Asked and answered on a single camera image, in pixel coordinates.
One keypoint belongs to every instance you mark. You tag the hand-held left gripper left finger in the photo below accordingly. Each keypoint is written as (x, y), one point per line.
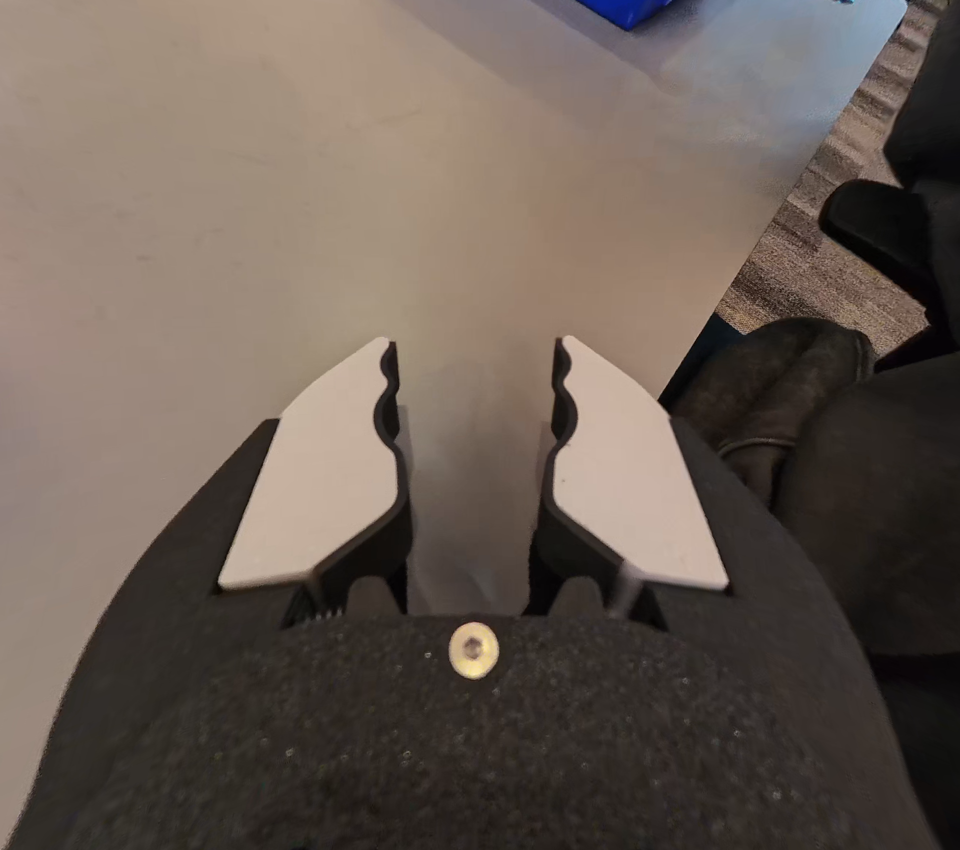
(322, 490)

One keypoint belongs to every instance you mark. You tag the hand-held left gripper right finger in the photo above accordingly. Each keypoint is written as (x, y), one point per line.
(630, 490)

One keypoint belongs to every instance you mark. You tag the grey desk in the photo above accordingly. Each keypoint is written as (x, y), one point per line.
(300, 153)

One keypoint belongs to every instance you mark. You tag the person's dark trousers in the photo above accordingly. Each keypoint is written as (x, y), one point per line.
(885, 528)

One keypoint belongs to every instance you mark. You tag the black office chair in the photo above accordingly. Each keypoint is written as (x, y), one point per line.
(877, 228)

